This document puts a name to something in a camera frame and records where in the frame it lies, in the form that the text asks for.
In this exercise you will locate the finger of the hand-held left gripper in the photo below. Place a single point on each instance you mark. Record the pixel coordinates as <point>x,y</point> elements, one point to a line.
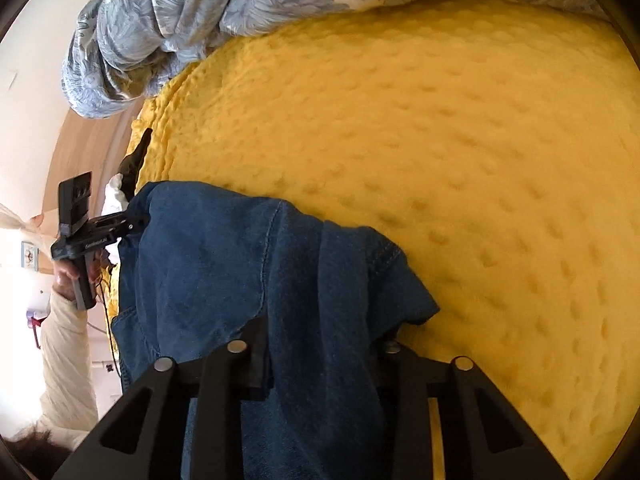
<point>122,221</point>

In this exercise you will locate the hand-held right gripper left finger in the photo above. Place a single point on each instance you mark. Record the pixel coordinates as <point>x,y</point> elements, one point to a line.
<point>255,360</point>

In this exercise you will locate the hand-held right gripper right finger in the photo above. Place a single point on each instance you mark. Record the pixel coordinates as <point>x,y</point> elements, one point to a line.
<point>400,375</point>

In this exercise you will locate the blue denim shirt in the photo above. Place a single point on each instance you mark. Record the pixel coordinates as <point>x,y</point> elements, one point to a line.
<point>225,270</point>

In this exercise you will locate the person's left forearm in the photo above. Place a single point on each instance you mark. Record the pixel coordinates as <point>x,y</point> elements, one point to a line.
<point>65,360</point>

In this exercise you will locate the person's left hand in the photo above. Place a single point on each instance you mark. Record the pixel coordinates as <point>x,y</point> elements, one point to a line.
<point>62,275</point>

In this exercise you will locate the white garment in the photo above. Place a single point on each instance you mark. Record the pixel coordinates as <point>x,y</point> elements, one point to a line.
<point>114,195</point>

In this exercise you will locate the wooden headboard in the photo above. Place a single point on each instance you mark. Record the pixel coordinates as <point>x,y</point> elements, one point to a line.
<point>85,150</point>

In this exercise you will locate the cartoon printed net curtain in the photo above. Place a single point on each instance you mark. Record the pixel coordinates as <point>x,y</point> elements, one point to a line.
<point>15,217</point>

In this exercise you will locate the grey floral duvet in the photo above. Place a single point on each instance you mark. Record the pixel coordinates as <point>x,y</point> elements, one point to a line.
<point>150,25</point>

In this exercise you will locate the yellow dotted blanket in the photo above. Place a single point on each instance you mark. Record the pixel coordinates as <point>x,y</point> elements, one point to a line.
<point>450,160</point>

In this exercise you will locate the person's dark hair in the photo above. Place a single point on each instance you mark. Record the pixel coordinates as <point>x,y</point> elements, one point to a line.
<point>30,450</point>

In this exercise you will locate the blue wall picture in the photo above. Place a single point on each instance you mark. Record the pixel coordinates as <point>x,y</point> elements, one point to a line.
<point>29,255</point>

